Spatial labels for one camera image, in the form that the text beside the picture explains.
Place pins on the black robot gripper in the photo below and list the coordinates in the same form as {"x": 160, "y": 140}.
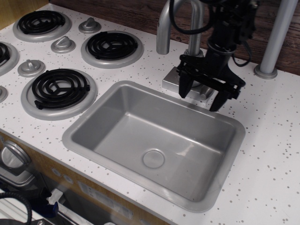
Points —
{"x": 213, "y": 71}

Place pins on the grey faucet lever handle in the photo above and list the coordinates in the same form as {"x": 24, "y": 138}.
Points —
{"x": 205, "y": 92}

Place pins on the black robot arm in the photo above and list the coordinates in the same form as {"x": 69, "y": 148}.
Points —
{"x": 233, "y": 23}

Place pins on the grey vertical support pole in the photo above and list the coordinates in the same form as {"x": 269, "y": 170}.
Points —
{"x": 267, "y": 69}

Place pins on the grey toy sink basin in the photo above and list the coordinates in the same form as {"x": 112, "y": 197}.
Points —
{"x": 179, "y": 151}

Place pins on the back right stove burner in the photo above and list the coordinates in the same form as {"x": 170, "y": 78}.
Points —
{"x": 112, "y": 49}

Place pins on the grey stove knob back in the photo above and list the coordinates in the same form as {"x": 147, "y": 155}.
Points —
{"x": 89, "y": 26}

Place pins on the grey stove knob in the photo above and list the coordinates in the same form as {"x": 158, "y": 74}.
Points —
{"x": 63, "y": 45}
{"x": 31, "y": 68}
{"x": 89, "y": 26}

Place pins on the grey stove knob middle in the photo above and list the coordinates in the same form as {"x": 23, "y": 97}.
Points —
{"x": 63, "y": 45}

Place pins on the front right stove burner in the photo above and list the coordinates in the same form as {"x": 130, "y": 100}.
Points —
{"x": 59, "y": 94}

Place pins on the back left stove burner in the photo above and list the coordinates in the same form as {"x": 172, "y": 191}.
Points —
{"x": 41, "y": 26}

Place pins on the grey stove knob front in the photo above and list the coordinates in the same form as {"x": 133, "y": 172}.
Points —
{"x": 31, "y": 68}

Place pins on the blue clamp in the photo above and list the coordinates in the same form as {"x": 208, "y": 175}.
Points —
{"x": 52, "y": 210}

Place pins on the left edge stove burner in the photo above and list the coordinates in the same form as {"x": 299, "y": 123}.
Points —
{"x": 9, "y": 57}

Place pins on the grey round oven dial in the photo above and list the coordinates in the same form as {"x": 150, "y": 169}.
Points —
{"x": 13, "y": 158}

